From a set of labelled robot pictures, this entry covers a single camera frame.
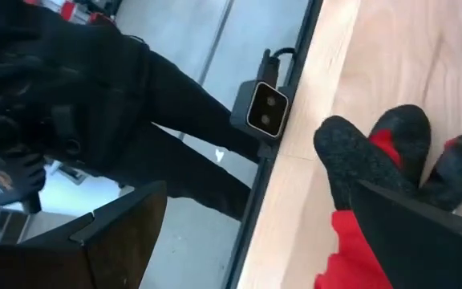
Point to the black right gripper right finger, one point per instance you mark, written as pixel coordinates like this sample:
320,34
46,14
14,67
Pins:
423,249

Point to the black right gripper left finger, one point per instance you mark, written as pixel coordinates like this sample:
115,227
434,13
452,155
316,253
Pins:
94,257

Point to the red black gardening glove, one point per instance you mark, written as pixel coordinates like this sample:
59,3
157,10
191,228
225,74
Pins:
347,160

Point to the person's hand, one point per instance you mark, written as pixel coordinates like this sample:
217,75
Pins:
14,180

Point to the person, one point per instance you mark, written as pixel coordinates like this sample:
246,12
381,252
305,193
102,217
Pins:
94,80

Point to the small black table camera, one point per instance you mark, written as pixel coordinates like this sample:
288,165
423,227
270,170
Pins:
267,108

